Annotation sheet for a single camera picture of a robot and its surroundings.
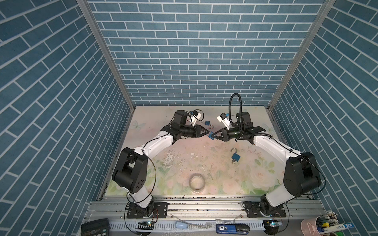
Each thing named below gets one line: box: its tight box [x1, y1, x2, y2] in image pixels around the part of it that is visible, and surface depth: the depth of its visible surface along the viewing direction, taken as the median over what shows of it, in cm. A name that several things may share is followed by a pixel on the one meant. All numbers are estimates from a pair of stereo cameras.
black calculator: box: [80, 218, 110, 236], surface depth 68 cm
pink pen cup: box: [300, 215, 322, 236], surface depth 64 cm
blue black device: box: [216, 223, 251, 235], surface depth 67 cm
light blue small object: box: [175, 220, 189, 230], surface depth 71 cm
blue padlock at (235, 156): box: [230, 147, 241, 162], surface depth 95 cm
